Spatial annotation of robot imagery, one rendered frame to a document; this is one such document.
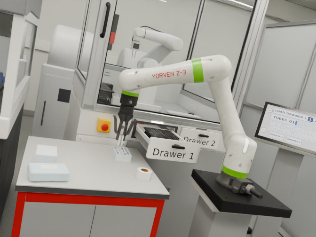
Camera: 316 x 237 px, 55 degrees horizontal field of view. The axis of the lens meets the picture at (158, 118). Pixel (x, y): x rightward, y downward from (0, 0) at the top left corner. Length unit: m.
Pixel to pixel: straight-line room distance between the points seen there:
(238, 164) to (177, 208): 0.83
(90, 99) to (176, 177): 0.77
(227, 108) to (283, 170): 0.84
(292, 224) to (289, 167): 1.12
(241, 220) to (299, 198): 1.71
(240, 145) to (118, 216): 0.64
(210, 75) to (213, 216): 0.65
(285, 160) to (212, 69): 1.07
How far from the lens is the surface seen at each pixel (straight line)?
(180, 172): 2.06
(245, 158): 1.47
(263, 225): 2.42
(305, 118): 2.28
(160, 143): 1.54
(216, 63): 1.41
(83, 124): 1.78
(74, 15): 4.96
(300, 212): 3.22
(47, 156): 1.39
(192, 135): 1.97
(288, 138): 2.16
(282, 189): 2.32
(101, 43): 1.73
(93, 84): 1.74
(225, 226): 1.54
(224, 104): 1.60
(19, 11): 1.47
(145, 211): 1.38
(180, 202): 2.17
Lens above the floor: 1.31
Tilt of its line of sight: 11 degrees down
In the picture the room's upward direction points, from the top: 13 degrees clockwise
